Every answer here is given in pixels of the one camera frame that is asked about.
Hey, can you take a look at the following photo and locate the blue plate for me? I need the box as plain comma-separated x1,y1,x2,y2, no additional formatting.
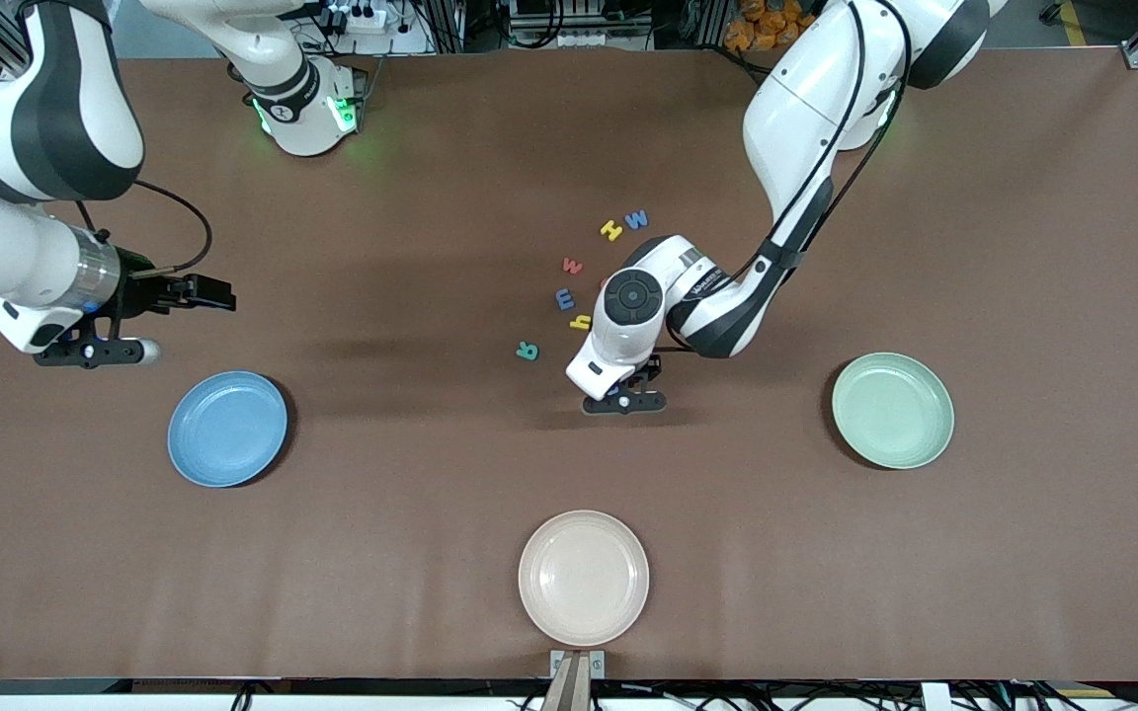
167,370,288,489

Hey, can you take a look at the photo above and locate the beige plate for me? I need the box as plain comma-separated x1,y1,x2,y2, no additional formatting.
518,510,651,649

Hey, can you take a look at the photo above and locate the green plate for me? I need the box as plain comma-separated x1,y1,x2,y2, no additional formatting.
831,352,955,471

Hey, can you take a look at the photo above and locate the white power strip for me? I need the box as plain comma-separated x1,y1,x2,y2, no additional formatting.
327,3,390,34

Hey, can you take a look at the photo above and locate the orange snack bag pile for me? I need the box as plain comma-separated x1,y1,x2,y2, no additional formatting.
724,0,819,52

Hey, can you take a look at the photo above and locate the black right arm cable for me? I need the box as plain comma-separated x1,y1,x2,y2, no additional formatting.
75,181,213,276

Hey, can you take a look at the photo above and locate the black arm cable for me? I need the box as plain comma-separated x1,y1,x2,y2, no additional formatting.
75,181,213,276
668,0,916,355

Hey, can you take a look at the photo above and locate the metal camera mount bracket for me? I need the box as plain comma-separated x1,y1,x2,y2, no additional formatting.
549,649,607,711

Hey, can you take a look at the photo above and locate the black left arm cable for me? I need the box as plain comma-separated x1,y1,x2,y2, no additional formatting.
668,0,916,355

